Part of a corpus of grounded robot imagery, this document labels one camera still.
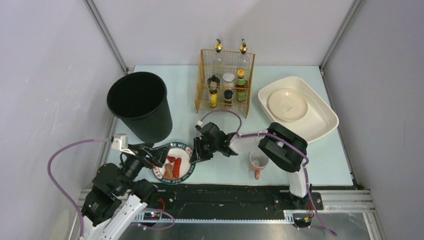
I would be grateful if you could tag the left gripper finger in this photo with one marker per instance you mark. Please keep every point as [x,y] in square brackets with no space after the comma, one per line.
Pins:
[158,161]
[158,152]

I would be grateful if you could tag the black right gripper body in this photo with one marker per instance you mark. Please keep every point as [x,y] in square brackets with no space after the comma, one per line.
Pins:
[202,145]

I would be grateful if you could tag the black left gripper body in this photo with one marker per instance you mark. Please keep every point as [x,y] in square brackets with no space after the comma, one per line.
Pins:
[147,156]

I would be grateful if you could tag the green rimmed printed plate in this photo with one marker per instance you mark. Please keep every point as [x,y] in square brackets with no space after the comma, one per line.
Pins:
[185,172]

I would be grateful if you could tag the small yellow label bottle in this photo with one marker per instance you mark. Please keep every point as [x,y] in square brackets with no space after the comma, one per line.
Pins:
[213,95]

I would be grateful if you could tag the small black lid spice jar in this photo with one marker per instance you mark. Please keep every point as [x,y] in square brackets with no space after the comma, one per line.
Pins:
[228,98]

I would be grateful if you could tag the pink ceramic mug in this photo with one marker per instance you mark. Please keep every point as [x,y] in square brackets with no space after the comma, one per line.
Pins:
[258,161]

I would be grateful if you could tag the silver lid spice jar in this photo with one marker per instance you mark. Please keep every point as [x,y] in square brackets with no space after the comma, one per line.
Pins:
[228,81]

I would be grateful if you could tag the cream plate with bear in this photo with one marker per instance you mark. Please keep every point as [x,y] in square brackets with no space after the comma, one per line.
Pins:
[287,105]

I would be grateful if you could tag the clear glass oil bottle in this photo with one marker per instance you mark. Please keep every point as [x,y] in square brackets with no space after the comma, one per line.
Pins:
[218,57]

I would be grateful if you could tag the oil bottle with brown liquid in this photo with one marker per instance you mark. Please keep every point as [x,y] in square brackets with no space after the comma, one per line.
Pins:
[243,61]

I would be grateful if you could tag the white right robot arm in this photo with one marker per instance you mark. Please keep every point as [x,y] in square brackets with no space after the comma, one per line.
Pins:
[286,149]

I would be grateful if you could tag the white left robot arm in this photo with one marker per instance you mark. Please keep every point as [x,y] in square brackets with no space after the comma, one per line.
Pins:
[117,197]

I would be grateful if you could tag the small red food piece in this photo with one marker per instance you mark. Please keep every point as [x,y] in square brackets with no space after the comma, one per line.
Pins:
[171,159]

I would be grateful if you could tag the brown meat piece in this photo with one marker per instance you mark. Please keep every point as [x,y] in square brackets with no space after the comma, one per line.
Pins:
[168,174]

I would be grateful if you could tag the red sausage on plate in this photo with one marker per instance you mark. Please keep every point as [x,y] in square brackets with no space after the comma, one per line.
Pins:
[176,168]

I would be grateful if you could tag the black plastic trash bin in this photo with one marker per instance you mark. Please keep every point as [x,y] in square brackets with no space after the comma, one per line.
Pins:
[139,100]

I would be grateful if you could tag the white plastic basin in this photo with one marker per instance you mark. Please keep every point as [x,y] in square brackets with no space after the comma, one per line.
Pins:
[320,119]

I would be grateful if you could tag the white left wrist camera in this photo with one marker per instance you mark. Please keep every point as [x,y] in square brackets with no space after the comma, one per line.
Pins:
[120,142]

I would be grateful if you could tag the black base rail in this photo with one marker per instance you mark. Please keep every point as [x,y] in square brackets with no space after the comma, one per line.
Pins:
[204,202]

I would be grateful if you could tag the yellow wire basket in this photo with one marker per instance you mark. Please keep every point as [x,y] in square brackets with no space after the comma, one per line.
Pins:
[230,64]

